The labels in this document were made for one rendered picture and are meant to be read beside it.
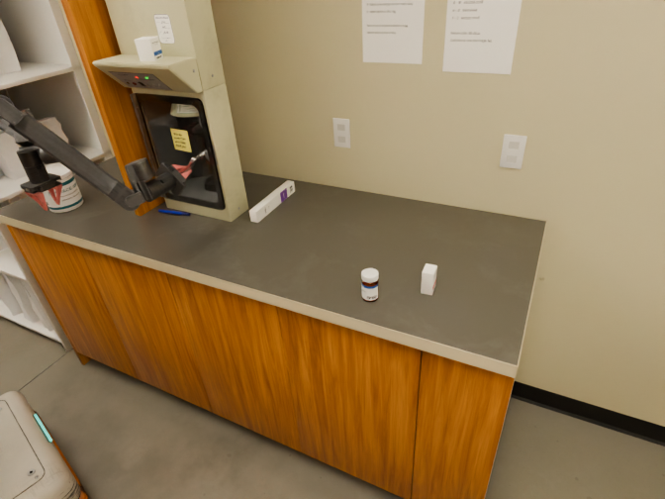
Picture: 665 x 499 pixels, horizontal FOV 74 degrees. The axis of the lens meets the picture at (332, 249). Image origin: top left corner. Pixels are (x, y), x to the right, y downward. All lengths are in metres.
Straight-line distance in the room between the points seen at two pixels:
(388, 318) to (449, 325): 0.16
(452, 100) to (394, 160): 0.31
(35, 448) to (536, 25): 2.21
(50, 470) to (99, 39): 1.49
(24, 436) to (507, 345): 1.79
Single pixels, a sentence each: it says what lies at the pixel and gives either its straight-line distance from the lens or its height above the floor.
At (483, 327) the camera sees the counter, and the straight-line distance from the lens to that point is 1.20.
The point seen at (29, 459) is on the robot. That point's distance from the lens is 2.10.
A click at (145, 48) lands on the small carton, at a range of 1.52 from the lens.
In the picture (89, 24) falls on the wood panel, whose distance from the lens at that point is 1.74.
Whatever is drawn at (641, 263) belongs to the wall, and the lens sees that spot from 1.80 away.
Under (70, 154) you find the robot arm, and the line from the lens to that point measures 1.45.
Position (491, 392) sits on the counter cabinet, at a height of 0.79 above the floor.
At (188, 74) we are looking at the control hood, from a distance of 1.47.
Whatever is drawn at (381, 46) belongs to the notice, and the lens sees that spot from 1.65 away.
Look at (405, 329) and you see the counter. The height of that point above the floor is 0.94.
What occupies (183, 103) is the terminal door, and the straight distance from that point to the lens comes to 1.58.
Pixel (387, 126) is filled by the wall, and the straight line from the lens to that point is 1.71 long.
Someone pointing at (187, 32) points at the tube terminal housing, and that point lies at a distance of 1.50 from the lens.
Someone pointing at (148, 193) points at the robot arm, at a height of 1.16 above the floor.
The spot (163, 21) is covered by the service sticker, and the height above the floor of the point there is 1.61.
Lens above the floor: 1.74
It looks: 34 degrees down
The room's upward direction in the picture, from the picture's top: 4 degrees counter-clockwise
